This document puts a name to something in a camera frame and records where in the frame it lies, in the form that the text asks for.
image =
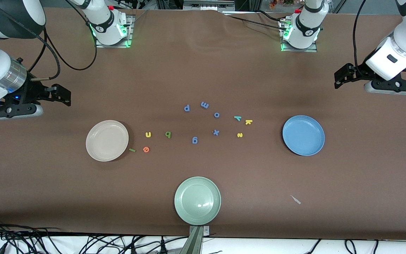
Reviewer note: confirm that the beige round plate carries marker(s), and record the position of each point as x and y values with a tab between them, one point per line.
107	140

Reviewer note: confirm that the dark green foam letter b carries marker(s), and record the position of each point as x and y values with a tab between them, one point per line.
168	134

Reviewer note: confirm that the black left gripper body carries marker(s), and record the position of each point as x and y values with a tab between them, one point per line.
359	72

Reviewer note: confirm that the pale green round plate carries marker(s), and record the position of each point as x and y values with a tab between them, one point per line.
197	200

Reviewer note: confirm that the blue foam letter m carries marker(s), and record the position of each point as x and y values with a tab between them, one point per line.
204	105

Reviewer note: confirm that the brown table cover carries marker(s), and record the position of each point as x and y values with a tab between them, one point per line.
203	70

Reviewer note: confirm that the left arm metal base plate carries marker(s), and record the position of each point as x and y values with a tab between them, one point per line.
298	50

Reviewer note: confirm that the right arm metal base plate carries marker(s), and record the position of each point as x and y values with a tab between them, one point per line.
129	33

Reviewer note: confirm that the blue round plate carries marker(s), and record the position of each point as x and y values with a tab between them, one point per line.
303	135

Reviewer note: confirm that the blue foam letter x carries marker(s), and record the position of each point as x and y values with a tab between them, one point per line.
216	132

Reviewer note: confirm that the teal foam letter y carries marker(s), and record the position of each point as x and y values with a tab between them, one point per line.
238	118

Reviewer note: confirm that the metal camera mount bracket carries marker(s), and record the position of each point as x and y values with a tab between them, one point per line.
196	241

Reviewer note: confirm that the blue foam letter p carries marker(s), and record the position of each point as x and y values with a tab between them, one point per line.
186	107

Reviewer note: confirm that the orange background object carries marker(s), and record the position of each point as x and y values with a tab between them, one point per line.
277	2

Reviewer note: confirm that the grey metal frame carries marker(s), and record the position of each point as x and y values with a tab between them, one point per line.
208	4

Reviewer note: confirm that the white tape scrap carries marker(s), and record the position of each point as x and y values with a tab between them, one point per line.
295	200

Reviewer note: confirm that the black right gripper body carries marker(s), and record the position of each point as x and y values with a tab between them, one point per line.
34	90

